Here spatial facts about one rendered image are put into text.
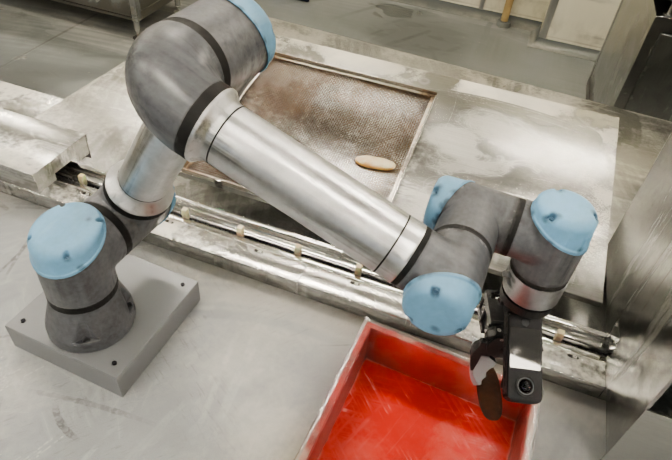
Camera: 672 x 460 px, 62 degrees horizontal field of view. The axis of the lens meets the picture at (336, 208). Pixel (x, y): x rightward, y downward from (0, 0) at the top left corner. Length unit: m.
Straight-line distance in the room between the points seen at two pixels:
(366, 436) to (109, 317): 0.48
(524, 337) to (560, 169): 0.75
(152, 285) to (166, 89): 0.61
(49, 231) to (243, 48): 0.45
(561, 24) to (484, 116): 2.97
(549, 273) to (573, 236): 0.06
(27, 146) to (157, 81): 0.91
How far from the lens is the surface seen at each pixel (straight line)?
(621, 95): 2.75
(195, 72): 0.63
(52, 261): 0.95
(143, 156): 0.90
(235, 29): 0.71
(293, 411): 1.05
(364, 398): 1.07
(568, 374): 1.16
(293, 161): 0.60
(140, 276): 1.18
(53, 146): 1.49
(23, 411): 1.14
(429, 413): 1.08
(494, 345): 0.84
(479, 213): 0.68
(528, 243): 0.70
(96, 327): 1.06
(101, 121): 1.74
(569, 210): 0.70
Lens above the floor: 1.75
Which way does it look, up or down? 42 degrees down
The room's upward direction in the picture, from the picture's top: 6 degrees clockwise
